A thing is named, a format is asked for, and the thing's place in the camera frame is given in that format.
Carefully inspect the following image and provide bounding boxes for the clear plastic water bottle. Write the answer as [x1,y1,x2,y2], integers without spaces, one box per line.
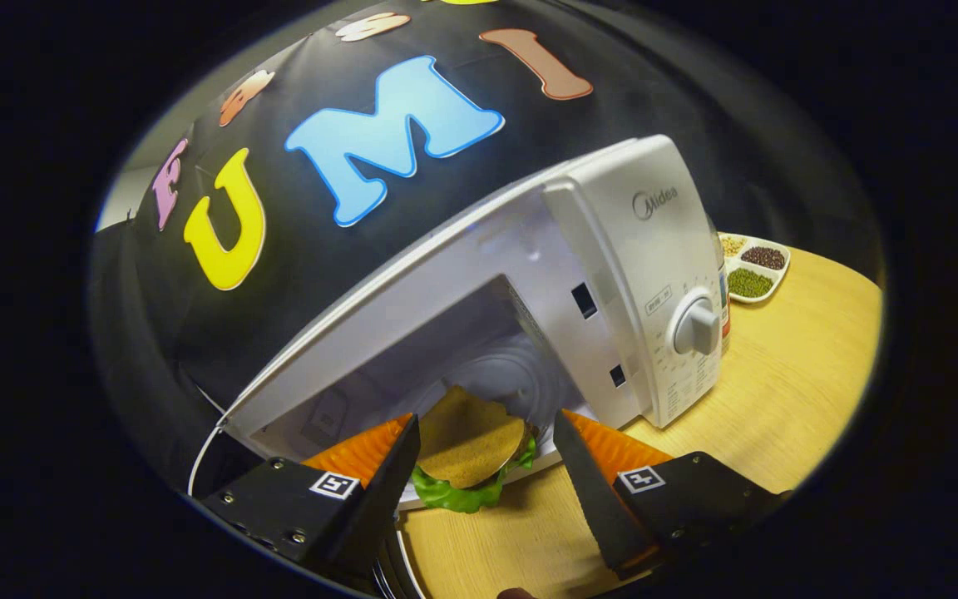
[717,218,732,354]

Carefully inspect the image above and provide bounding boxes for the sandwich with green lettuce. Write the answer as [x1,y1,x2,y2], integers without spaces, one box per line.
[409,384,540,514]

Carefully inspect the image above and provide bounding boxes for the white microwave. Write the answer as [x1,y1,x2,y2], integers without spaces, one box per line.
[186,135,729,599]

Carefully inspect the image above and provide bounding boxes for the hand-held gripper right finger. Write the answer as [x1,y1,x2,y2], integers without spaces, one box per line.
[552,409,792,582]

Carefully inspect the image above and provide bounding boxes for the glass turntable plate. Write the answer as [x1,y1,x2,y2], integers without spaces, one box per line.
[446,354,563,433]

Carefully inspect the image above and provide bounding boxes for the white divided dish of beans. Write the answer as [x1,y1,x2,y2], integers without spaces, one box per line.
[718,232,792,304]

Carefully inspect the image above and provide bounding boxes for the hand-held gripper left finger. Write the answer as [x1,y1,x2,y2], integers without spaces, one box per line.
[200,413,422,575]

